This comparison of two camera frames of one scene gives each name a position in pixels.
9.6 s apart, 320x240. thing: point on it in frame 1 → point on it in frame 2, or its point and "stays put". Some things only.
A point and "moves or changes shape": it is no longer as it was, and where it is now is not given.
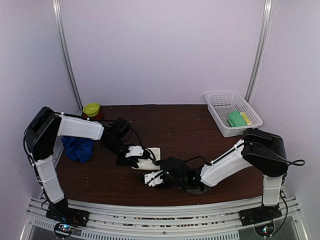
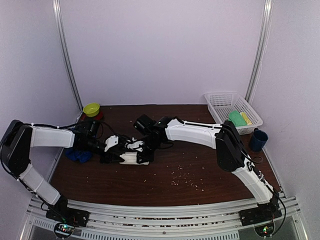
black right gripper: x=161 y=161 → x=147 y=158
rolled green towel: x=235 y=119 stays put
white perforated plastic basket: x=220 y=105 stays put
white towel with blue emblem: x=148 y=164 moves or changes shape
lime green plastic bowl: x=91 y=109 stays put
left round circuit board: x=64 y=229 stays put
